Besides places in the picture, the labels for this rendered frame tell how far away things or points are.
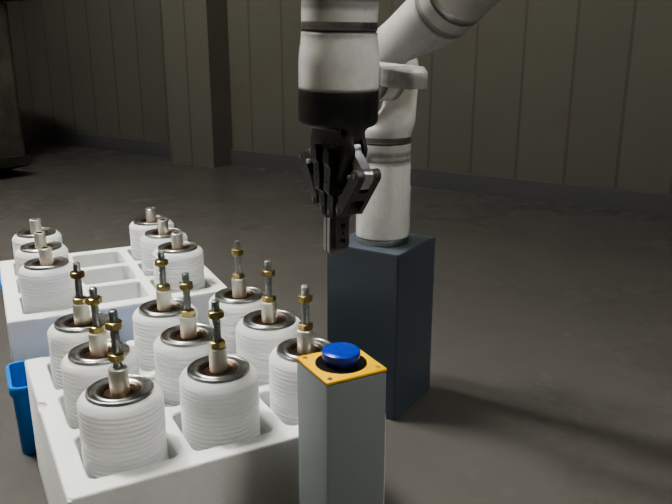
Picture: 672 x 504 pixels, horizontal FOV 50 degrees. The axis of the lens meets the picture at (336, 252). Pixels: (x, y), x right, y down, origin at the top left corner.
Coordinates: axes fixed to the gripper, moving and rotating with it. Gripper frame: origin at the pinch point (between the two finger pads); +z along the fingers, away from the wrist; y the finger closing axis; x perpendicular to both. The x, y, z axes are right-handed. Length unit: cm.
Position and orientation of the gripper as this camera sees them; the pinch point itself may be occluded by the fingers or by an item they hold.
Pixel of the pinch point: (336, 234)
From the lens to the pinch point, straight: 72.1
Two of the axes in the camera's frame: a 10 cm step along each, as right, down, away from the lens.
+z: -0.1, 9.5, 3.1
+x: 8.8, -1.3, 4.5
